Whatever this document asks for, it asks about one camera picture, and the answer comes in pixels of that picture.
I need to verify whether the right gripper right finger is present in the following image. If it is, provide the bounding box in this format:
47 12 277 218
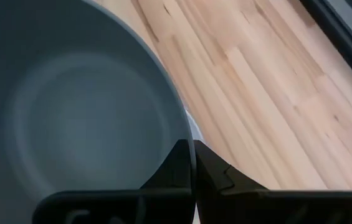
194 139 352 224

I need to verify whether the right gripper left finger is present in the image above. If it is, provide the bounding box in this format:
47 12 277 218
32 139 197 224

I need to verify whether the dark grey bowl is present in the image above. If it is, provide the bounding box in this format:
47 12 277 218
0 0 197 224

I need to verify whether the black metal table frame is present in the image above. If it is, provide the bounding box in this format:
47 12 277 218
298 0 352 99

